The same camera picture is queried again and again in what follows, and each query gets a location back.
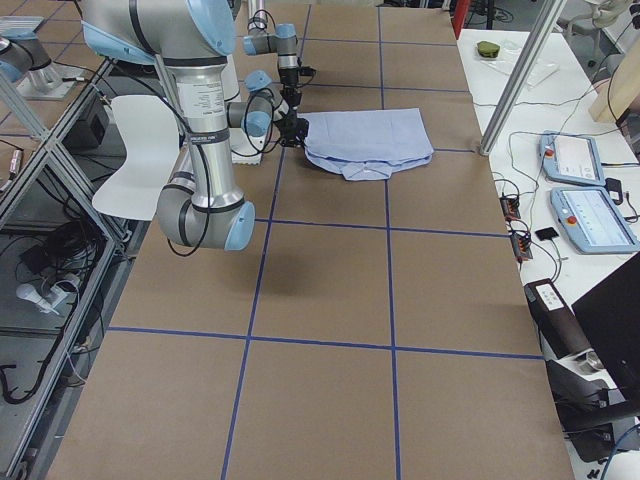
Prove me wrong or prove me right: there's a small relay board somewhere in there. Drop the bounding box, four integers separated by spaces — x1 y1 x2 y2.
510 231 533 263
499 196 521 221

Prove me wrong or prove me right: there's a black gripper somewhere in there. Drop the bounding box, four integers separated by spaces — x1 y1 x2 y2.
278 65 302 110
277 112 309 147

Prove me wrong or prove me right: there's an upper blue teach pendant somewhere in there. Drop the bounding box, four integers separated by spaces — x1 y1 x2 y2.
539 131 605 187

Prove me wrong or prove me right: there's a blue teach pendant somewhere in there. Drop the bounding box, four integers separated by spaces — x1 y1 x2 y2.
549 187 639 254
539 131 605 187

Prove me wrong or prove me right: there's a lower blue teach pendant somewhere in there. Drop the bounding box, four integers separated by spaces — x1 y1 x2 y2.
549 187 639 254

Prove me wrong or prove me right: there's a clear plastic bag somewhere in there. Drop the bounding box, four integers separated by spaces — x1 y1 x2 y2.
475 40 559 89

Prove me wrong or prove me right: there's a brown paper table cover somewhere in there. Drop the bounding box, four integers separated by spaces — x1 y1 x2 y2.
48 5 573 479

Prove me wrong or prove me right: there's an aluminium frame post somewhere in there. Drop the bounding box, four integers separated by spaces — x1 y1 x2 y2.
479 0 566 156

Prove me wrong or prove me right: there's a light blue striped shirt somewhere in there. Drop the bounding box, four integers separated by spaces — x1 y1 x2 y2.
302 108 434 181

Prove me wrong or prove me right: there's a black cylinder device with label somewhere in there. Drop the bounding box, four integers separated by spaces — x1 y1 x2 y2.
524 279 591 358

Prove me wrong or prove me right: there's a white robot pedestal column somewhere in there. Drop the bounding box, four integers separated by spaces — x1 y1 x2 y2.
222 47 272 166

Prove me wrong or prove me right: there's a black monitor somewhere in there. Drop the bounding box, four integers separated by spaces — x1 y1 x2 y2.
572 255 639 398

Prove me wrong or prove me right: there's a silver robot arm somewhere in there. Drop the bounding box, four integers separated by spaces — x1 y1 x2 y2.
82 1 315 251
243 1 302 109

